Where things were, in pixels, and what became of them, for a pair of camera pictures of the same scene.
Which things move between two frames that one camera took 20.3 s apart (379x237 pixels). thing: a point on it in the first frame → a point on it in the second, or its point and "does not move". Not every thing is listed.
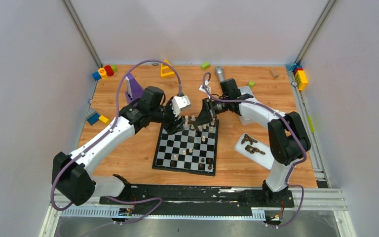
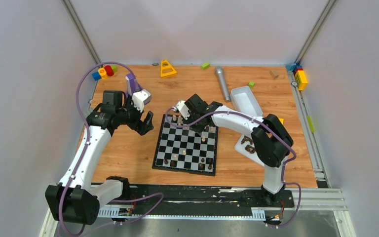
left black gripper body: [173, 122] → [136, 118]
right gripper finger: [212, 115] → [187, 122]
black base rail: [199, 196] does not move
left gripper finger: [172, 128] → [142, 129]
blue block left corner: [96, 76] does not move
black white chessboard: [189, 150] does not move
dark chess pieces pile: [250, 149] does not move
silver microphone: [220, 73] does not move
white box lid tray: [256, 150] does not move
